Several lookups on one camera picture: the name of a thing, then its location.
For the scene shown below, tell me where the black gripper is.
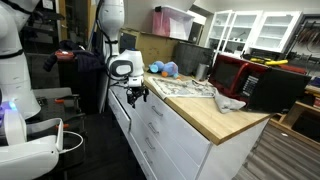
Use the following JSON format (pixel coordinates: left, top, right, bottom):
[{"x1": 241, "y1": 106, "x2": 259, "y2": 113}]
[{"x1": 127, "y1": 85, "x2": 150, "y2": 109}]

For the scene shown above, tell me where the white drawer steel handle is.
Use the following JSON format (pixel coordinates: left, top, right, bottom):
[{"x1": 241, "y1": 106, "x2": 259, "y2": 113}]
[
  {"x1": 134, "y1": 109, "x2": 208, "y2": 180},
  {"x1": 128, "y1": 151, "x2": 158, "y2": 180},
  {"x1": 131, "y1": 128, "x2": 188, "y2": 180},
  {"x1": 142, "y1": 89, "x2": 213, "y2": 172},
  {"x1": 129, "y1": 143, "x2": 171, "y2": 180}
]

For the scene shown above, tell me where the wide white drawer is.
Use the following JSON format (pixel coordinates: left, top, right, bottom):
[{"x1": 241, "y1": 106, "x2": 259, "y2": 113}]
[
  {"x1": 107, "y1": 85, "x2": 133, "y2": 118},
  {"x1": 109, "y1": 106, "x2": 134, "y2": 143}
]

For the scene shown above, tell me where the patterned white cloth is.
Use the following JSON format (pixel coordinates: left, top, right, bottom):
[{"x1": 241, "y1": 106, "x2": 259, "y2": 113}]
[{"x1": 147, "y1": 76, "x2": 219, "y2": 100}]

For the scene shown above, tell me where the blue plush toy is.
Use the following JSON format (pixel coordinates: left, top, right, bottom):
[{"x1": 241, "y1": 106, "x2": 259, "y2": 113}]
[{"x1": 148, "y1": 60, "x2": 181, "y2": 80}]

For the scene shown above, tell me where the metal cup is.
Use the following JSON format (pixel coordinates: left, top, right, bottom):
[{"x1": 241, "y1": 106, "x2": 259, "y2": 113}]
[{"x1": 195, "y1": 63, "x2": 210, "y2": 82}]

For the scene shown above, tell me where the white cabinet wooden countertop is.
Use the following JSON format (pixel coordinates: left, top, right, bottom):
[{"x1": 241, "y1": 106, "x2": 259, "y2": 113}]
[{"x1": 107, "y1": 68, "x2": 273, "y2": 180}]

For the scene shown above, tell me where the black clamp orange tip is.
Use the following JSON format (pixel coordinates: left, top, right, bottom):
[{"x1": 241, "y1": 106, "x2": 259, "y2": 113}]
[
  {"x1": 53, "y1": 94, "x2": 81, "y2": 104},
  {"x1": 54, "y1": 113, "x2": 87, "y2": 130}
]

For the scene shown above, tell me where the pink plastic storage bin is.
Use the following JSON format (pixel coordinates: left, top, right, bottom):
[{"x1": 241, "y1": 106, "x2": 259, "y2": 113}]
[{"x1": 152, "y1": 5, "x2": 195, "y2": 42}]

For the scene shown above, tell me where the gray rag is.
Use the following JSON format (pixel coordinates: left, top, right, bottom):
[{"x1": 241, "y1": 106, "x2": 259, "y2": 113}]
[{"x1": 213, "y1": 91, "x2": 247, "y2": 114}]

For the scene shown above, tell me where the red microwave oven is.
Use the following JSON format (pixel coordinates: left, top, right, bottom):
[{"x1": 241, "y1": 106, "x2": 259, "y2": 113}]
[{"x1": 208, "y1": 54, "x2": 313, "y2": 114}]

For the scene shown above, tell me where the white glass door cabinet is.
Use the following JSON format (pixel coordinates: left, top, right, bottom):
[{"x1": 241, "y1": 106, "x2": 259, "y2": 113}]
[{"x1": 204, "y1": 9, "x2": 303, "y2": 58}]

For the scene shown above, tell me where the light wooden shelf bench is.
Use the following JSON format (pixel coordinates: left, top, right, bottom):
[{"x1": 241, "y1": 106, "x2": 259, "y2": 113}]
[{"x1": 268, "y1": 84, "x2": 320, "y2": 151}]

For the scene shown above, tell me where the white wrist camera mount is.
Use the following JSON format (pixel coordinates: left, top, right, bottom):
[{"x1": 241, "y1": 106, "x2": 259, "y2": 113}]
[{"x1": 127, "y1": 75, "x2": 145, "y2": 89}]

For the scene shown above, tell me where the white cable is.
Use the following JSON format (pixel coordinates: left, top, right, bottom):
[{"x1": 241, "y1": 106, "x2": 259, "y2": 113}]
[{"x1": 59, "y1": 130, "x2": 85, "y2": 155}]

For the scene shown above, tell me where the yellow handled tool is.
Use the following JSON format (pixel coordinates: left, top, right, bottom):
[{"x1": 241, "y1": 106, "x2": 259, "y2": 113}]
[{"x1": 249, "y1": 57, "x2": 289, "y2": 67}]

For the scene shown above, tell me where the hanging tools wall rack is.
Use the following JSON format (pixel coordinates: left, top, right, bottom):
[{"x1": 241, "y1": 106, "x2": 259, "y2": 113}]
[{"x1": 286, "y1": 18, "x2": 320, "y2": 58}]

